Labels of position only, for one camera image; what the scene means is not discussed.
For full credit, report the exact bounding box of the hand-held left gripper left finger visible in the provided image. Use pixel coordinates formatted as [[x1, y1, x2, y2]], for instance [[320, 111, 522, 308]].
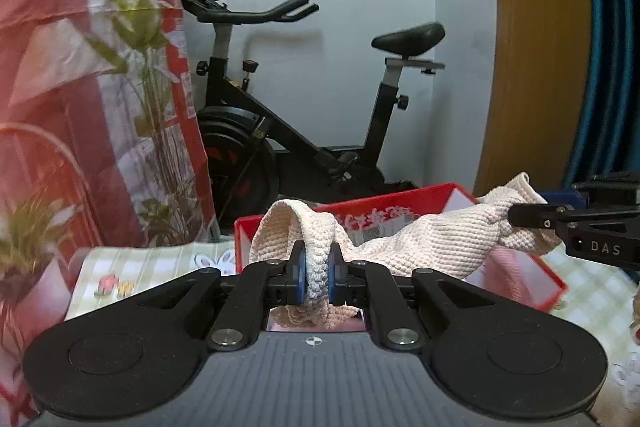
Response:
[[135, 241, 307, 352]]

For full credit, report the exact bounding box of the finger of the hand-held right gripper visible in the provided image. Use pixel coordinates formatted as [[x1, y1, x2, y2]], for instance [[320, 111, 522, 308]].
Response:
[[540, 174, 640, 208], [507, 203, 573, 229]]

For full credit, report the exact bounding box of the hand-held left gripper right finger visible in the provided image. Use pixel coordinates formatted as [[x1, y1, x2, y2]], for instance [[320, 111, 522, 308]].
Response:
[[329, 243, 501, 352]]

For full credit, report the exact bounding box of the cream knitted cloth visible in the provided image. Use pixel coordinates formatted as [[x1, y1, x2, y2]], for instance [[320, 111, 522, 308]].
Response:
[[249, 172, 563, 327]]

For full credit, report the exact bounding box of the red strawberry cardboard box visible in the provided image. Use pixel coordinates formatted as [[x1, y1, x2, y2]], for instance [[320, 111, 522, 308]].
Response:
[[234, 183, 570, 314]]

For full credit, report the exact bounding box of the black exercise bike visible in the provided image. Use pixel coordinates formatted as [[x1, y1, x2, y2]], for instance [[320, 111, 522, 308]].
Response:
[[180, 0, 447, 220]]

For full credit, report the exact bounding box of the checkered bunny tablecloth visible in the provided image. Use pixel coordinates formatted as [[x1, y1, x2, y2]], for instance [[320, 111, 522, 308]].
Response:
[[65, 242, 640, 427]]

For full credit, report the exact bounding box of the wooden door panel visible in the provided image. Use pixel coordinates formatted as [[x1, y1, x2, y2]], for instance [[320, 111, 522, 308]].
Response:
[[472, 0, 601, 198]]

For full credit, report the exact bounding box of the teal curtain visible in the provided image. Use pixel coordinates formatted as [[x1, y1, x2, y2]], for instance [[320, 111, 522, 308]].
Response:
[[560, 0, 640, 188]]

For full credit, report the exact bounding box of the printed red backdrop cloth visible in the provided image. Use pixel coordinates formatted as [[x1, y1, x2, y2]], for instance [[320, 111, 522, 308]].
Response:
[[0, 0, 221, 427]]

